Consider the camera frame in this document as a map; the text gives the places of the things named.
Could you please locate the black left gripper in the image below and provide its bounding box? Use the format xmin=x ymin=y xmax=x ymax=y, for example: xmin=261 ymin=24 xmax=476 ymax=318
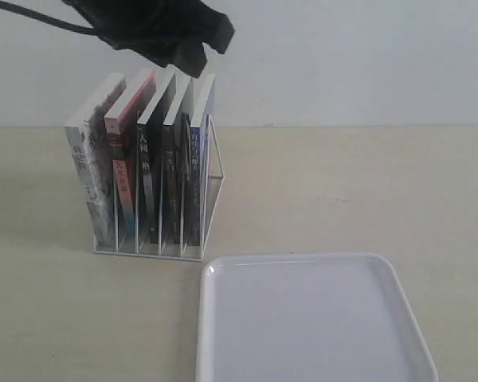
xmin=64 ymin=1 xmax=235 ymax=77

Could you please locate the blue moon cover book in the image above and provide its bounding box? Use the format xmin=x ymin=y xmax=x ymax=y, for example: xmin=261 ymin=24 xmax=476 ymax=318
xmin=188 ymin=74 xmax=217 ymax=247

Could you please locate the white grey cat book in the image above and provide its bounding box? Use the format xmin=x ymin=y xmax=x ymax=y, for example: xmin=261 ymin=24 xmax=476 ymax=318
xmin=64 ymin=72 xmax=126 ymax=246

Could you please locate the dark brown patterned book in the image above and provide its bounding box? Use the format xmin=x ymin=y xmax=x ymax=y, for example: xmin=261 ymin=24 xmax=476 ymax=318
xmin=163 ymin=76 xmax=194 ymax=244

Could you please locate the black white-lettered book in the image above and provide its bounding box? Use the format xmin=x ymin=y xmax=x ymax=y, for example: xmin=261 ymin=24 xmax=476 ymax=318
xmin=137 ymin=72 xmax=176 ymax=244

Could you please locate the red pink spine book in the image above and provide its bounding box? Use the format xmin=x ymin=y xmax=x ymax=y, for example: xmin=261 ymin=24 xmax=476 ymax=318
xmin=104 ymin=68 xmax=155 ymax=236

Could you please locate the white plastic tray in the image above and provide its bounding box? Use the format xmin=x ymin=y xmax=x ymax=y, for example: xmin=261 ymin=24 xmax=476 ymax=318
xmin=195 ymin=253 xmax=439 ymax=381

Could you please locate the white wire book rack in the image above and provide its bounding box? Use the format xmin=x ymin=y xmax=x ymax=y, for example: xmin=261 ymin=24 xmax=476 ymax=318
xmin=94 ymin=115 xmax=224 ymax=262

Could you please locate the black cable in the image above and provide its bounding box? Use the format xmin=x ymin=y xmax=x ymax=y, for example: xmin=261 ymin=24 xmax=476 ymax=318
xmin=0 ymin=0 xmax=99 ymax=36

